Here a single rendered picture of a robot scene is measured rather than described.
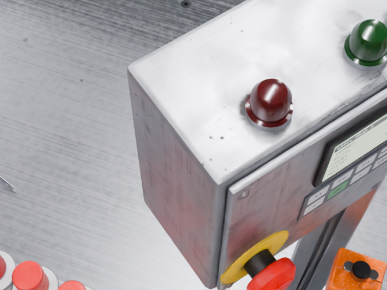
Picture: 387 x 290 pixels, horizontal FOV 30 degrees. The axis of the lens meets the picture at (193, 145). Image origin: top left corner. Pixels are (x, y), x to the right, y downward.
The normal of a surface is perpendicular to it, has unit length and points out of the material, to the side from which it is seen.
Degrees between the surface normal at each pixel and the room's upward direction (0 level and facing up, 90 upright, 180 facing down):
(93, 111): 0
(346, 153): 90
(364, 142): 90
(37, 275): 2
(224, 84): 0
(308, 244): 90
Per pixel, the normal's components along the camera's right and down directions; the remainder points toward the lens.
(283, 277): 0.55, 0.15
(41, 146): 0.00, -0.47
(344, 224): -0.35, 0.83
